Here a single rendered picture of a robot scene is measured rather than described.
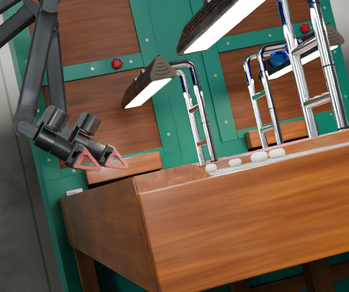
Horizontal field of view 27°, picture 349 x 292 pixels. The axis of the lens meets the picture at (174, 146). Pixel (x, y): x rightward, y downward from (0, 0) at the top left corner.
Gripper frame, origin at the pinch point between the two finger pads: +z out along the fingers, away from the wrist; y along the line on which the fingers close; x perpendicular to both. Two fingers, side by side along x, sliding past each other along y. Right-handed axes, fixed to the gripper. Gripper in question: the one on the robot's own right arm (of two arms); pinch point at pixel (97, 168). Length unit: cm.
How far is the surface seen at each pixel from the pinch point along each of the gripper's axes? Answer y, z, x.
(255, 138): 68, 56, -48
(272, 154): -71, 25, -13
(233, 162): -34.5, 27.3, -14.7
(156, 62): -3.7, 0.0, -35.6
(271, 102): 18, 42, -49
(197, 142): 32, 29, -28
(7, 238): 247, -9, 42
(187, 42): -51, 1, -31
